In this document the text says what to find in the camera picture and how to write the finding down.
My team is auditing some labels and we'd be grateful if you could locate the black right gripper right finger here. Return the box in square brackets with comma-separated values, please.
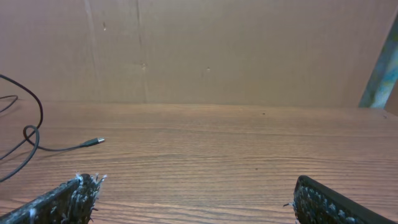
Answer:
[287, 175, 396, 224]

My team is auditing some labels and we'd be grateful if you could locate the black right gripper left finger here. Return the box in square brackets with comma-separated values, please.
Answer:
[1, 174, 107, 224]

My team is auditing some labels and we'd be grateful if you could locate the thin black cable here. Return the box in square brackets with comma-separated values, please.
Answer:
[0, 95, 19, 113]

